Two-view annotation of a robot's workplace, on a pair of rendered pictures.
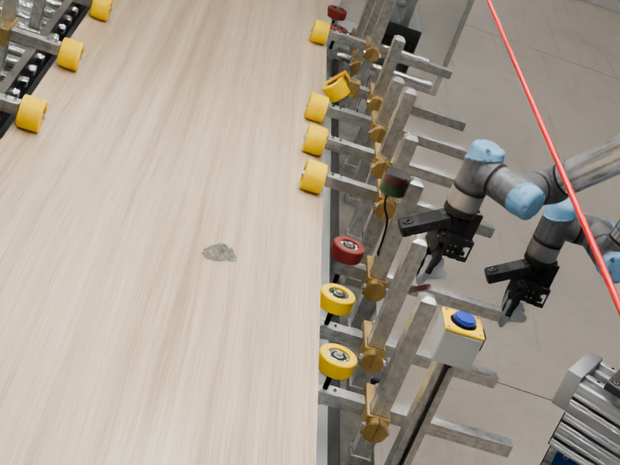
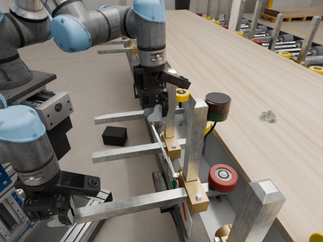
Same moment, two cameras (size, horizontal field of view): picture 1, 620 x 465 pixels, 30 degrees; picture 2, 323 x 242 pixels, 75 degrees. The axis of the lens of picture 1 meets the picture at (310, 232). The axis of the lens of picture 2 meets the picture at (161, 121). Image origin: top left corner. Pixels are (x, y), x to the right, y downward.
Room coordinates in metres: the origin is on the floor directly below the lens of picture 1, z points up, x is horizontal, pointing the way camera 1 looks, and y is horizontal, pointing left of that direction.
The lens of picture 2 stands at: (2.90, -0.31, 1.38)
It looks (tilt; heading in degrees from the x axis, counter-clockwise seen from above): 36 degrees down; 175
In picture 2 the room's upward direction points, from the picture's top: straight up
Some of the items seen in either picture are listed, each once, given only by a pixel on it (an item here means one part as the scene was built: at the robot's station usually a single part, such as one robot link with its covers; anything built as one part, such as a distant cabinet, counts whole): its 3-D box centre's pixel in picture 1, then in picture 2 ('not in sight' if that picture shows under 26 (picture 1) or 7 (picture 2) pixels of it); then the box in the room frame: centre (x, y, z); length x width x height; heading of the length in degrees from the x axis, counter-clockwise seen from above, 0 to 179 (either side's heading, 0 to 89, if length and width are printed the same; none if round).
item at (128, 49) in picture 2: not in sight; (123, 50); (1.05, -0.48, 0.81); 0.44 x 0.03 x 0.04; 98
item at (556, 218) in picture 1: (557, 222); (21, 138); (2.58, -0.54, 1.13); 0.09 x 0.08 x 0.11; 105
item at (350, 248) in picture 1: (342, 262); (220, 185); (2.51, -0.10, 0.85); 0.08 x 0.08 x 0.11
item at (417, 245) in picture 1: (381, 328); (168, 127); (2.24, -0.22, 0.87); 0.04 x 0.04 x 0.48; 8
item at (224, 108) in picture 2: (396, 177); (217, 102); (2.48, -0.14, 1.13); 0.06 x 0.06 x 0.02
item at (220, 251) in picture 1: (219, 248); (269, 114); (2.24, 0.17, 0.91); 0.09 x 0.07 x 0.02; 132
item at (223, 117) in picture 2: (392, 186); (216, 111); (2.48, -0.14, 1.10); 0.06 x 0.06 x 0.02
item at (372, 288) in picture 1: (373, 279); (192, 187); (2.51, -0.18, 0.85); 0.14 x 0.06 x 0.05; 8
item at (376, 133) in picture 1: (377, 127); not in sight; (3.25, -0.08, 0.95); 0.14 x 0.06 x 0.05; 8
